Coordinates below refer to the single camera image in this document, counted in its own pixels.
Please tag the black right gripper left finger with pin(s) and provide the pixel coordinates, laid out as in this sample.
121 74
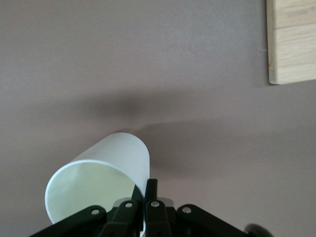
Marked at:
98 222

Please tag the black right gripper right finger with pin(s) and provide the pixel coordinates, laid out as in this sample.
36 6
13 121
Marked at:
160 219

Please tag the white plastic cup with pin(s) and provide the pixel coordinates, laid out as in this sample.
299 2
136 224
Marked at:
123 150

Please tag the wooden cutting board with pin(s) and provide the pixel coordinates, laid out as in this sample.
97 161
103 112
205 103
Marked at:
293 44

